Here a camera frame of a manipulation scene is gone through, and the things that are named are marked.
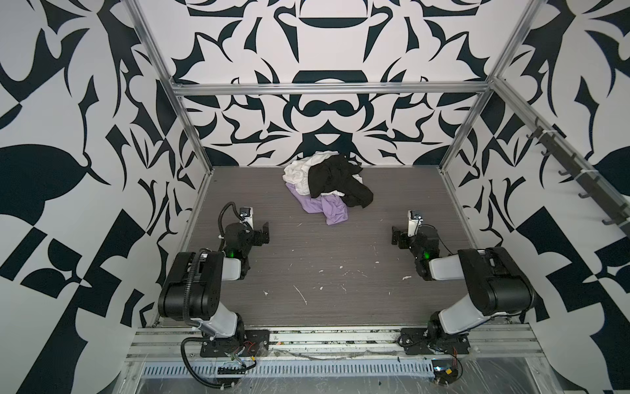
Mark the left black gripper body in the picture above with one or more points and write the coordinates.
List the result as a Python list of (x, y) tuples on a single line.
[(261, 234)]

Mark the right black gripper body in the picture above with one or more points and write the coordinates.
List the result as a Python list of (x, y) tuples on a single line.
[(401, 237)]

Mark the purple cloth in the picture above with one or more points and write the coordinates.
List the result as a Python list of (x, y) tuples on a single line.
[(331, 206)]

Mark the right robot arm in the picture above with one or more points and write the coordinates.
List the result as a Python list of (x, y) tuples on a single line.
[(496, 286)]

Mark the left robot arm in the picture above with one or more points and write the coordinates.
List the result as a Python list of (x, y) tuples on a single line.
[(192, 291)]

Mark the white cloth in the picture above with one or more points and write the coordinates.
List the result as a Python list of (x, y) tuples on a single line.
[(296, 173)]

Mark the black cloth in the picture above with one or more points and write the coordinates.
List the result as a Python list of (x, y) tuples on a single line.
[(337, 174)]

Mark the small green-lit circuit board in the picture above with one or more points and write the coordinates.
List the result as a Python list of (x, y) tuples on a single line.
[(446, 371)]

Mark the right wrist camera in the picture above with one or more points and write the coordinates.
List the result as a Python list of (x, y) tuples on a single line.
[(415, 221)]

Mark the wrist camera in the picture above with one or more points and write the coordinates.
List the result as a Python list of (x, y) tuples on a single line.
[(415, 221), (247, 216)]

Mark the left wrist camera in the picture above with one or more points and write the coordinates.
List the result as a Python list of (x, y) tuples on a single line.
[(247, 216)]

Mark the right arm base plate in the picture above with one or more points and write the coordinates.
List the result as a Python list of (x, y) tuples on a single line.
[(420, 342)]

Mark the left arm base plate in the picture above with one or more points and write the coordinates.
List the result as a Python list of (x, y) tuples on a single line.
[(234, 343)]

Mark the aluminium mounting rail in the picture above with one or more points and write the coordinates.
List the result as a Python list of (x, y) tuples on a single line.
[(329, 343)]

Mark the white slotted cable duct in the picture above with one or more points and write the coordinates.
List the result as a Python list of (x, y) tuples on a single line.
[(319, 369)]

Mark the aluminium cage frame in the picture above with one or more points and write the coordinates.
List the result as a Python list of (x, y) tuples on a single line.
[(435, 100)]

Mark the black coat hook rail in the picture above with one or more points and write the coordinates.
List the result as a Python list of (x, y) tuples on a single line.
[(576, 168)]

